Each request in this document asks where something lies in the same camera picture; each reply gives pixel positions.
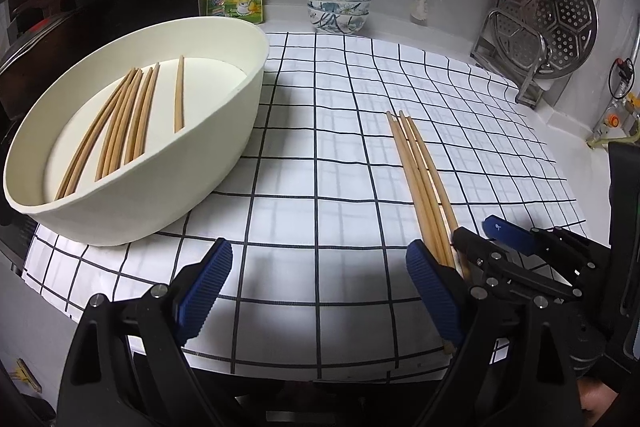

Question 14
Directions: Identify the person's right hand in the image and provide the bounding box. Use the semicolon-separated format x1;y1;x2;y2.
577;379;621;415

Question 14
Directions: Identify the gas valve with red knob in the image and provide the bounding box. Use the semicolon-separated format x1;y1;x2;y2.
611;57;636;100

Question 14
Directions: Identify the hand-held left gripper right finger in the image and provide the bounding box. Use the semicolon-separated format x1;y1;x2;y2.
405;240;583;427

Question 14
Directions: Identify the perforated steel steamer plate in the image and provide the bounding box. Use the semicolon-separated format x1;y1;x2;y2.
487;0;599;80

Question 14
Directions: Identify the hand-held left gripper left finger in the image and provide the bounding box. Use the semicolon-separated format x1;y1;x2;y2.
55;238;235;427

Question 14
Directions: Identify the cream plastic basin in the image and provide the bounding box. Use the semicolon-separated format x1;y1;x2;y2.
2;17;270;248

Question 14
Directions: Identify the wooden chopstick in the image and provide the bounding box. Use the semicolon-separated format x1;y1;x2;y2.
406;114;471;280
398;110;458;270
173;56;186;132
386;112;457;354

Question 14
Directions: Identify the bundle of wooden chopsticks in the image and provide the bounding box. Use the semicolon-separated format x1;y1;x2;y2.
54;63;162;200

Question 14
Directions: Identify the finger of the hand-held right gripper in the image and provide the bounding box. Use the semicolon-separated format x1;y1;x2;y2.
483;216;610;279
452;228;581;301

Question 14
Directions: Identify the white checkered cloth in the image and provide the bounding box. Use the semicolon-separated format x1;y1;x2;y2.
22;31;587;370

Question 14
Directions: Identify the steel lid rack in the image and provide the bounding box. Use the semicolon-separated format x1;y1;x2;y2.
470;7;556;110

